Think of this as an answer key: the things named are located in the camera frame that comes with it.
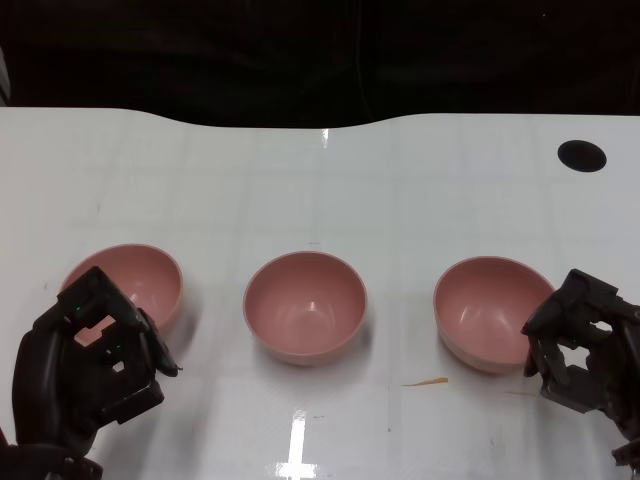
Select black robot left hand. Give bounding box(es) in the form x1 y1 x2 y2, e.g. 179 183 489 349
10 265 184 480

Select black round table grommet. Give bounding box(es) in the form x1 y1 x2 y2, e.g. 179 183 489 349
557 139 608 174

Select black backdrop cloth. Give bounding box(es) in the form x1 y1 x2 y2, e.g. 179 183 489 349
0 0 640 129

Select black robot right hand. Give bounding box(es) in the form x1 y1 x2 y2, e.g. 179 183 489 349
520 268 640 441

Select pink bowl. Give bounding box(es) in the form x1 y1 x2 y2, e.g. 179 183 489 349
243 250 369 367
432 255 557 376
58 243 185 347

